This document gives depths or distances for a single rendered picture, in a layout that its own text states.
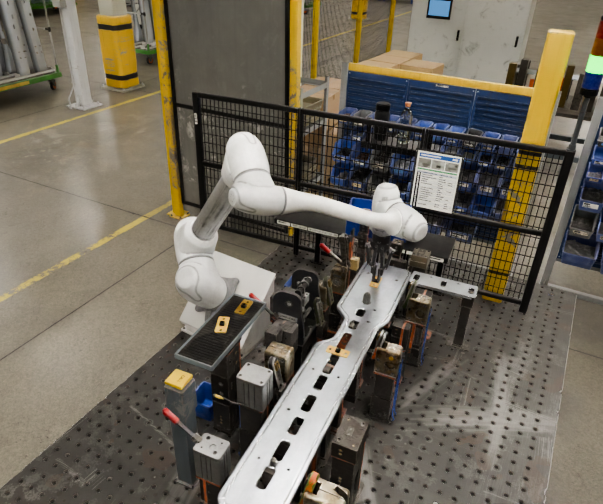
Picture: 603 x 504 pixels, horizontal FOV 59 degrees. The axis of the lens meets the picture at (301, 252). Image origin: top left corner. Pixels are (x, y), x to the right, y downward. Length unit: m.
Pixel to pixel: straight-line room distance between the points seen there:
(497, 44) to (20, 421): 7.27
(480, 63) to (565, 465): 6.30
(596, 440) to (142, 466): 2.40
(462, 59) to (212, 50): 4.94
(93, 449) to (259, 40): 2.92
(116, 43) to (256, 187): 7.60
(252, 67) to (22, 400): 2.65
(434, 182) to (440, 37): 6.03
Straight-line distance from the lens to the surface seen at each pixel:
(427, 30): 8.63
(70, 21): 8.44
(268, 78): 4.11
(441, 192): 2.69
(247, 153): 1.89
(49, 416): 3.36
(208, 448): 1.63
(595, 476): 3.29
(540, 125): 2.58
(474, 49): 8.50
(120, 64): 9.36
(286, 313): 2.01
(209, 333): 1.83
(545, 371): 2.62
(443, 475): 2.09
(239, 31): 4.18
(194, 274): 2.23
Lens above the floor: 2.32
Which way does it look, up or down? 31 degrees down
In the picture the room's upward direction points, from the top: 2 degrees clockwise
